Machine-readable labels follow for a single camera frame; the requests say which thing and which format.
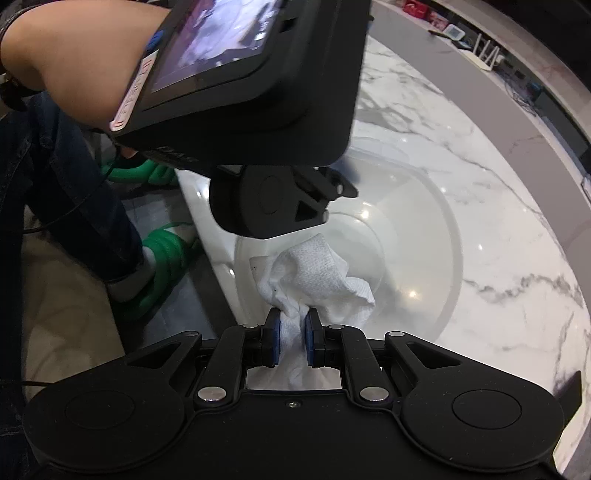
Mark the green slipper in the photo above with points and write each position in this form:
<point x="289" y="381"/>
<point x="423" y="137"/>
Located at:
<point x="152" y="173"/>
<point x="171" y="267"/>

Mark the small white framed device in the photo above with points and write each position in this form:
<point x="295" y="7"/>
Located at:
<point x="454" y="31"/>

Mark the white cloth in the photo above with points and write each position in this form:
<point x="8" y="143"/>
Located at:
<point x="318" y="272"/>

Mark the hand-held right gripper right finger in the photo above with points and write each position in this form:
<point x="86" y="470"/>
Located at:
<point x="310" y="341"/>

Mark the clear plastic bowl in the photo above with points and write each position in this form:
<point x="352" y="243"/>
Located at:
<point x="415" y="240"/>

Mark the white router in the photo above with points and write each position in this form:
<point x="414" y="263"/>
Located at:
<point x="480" y="62"/>

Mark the red box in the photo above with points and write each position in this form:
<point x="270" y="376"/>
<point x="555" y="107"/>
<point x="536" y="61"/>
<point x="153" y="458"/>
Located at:
<point x="415" y="8"/>

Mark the person's left forearm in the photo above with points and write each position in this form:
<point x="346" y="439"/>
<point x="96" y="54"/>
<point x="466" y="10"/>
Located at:
<point x="69" y="60"/>

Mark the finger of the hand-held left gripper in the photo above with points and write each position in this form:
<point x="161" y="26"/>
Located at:
<point x="323" y="184"/>

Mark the person's leg in jeans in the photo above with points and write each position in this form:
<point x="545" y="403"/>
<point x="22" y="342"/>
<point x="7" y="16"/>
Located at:
<point x="69" y="184"/>

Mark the dark low cabinet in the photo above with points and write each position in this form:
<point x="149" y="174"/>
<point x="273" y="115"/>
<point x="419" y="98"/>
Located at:
<point x="563" y="115"/>

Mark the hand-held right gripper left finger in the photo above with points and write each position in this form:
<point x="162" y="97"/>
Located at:
<point x="276" y="341"/>

